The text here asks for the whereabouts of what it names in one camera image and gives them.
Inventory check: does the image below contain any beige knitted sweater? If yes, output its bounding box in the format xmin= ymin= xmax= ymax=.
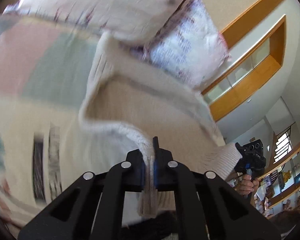
xmin=79 ymin=33 xmax=241 ymax=218

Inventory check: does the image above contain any person's right hand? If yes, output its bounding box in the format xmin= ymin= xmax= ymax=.
xmin=234 ymin=174 xmax=260 ymax=199

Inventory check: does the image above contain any window with grille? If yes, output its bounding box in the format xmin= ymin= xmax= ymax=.
xmin=274 ymin=126 xmax=292 ymax=163

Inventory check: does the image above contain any wooden bookshelf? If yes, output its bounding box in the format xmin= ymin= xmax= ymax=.
xmin=253 ymin=142 xmax=300 ymax=218

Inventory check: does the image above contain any wooden headboard with glass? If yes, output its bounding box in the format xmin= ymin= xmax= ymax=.
xmin=202 ymin=0 xmax=287 ymax=121

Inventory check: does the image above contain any floral pillow near headboard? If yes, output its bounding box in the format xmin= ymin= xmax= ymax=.
xmin=130 ymin=0 xmax=230 ymax=88

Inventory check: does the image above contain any pastel patchwork bed sheet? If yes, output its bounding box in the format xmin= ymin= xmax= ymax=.
xmin=0 ymin=13 xmax=111 ymax=228

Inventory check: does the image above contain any floral pillow far side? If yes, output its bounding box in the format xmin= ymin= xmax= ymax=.
xmin=4 ymin=0 xmax=184 ymax=46

